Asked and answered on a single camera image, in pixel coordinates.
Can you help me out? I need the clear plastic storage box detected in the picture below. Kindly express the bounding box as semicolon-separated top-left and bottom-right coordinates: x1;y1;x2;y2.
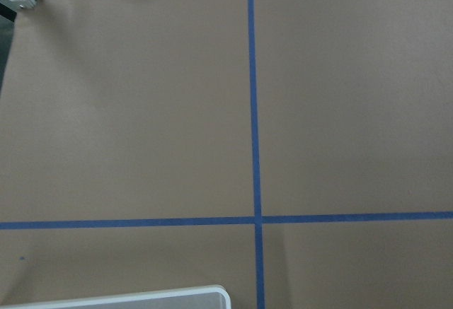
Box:
1;285;232;308

